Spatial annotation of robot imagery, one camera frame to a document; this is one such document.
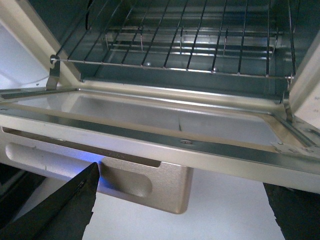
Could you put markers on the oven glass door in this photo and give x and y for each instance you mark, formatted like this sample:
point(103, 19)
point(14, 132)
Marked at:
point(147, 145)

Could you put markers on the wire oven rack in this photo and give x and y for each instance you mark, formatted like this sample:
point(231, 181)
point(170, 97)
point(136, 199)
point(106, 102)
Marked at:
point(247, 38)

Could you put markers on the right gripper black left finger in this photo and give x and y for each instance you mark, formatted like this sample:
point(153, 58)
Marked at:
point(64, 215)

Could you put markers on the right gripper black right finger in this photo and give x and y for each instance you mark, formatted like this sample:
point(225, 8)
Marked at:
point(296, 212)

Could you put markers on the white Toshiba toaster oven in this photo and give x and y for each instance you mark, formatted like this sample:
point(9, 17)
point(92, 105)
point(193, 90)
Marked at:
point(38, 27)

